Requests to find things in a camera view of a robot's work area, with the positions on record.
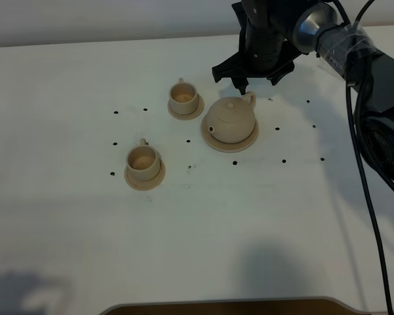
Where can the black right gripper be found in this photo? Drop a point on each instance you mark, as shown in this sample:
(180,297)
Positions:
(263,51)

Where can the beige ceramic teapot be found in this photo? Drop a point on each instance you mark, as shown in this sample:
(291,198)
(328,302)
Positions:
(232,119)

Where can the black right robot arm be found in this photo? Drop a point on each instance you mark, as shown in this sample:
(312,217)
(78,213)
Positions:
(322,27)

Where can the beige teapot saucer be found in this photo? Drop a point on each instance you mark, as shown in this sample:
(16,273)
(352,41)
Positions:
(225,147)

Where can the far beige cup saucer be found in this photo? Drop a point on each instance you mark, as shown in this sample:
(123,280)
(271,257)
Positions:
(186,108)

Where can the beige cup saucer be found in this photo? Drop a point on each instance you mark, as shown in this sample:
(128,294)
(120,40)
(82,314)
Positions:
(186,108)
(145,185)

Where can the far beige teacup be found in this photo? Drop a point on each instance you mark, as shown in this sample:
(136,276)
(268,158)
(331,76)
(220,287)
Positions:
(182,87)

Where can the beige teacup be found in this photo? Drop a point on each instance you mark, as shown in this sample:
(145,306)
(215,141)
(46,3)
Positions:
(182,87)
(143,162)

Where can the near beige teacup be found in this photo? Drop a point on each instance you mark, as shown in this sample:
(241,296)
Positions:
(143,162)

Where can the near beige cup saucer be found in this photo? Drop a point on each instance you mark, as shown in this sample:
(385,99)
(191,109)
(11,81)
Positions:
(145,185)

